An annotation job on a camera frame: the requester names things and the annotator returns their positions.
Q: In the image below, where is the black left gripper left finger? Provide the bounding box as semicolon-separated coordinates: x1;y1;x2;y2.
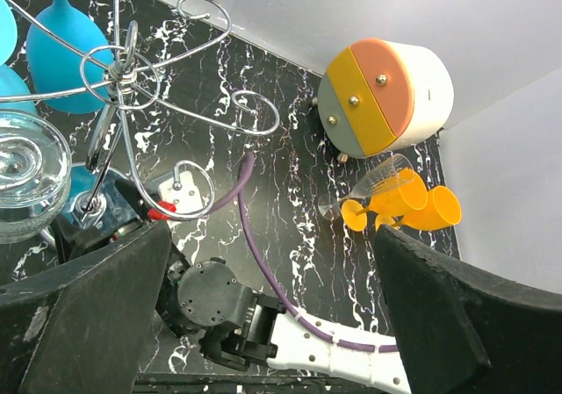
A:
1;222;170;393

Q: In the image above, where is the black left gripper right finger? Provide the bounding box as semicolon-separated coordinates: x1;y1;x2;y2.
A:
374;225;561;393

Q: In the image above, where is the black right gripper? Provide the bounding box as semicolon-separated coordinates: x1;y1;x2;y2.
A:
52;178;176;265

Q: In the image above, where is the wide clear wine glass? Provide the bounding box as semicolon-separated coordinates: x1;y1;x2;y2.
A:
1;109;72;245

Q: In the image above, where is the yellow wine glass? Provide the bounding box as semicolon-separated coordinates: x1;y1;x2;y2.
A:
374;185;462;232
341;168;429;232

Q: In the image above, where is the blue wine glass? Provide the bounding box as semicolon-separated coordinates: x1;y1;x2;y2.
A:
1;0;31;97
26;0;113;114

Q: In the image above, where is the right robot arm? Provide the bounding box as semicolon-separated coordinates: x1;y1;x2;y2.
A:
51;178;411;393

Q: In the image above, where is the round white drawer cabinet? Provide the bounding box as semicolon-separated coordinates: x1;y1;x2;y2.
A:
315;38;454;163

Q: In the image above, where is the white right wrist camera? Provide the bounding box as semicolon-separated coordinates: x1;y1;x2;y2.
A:
147;170;204;213

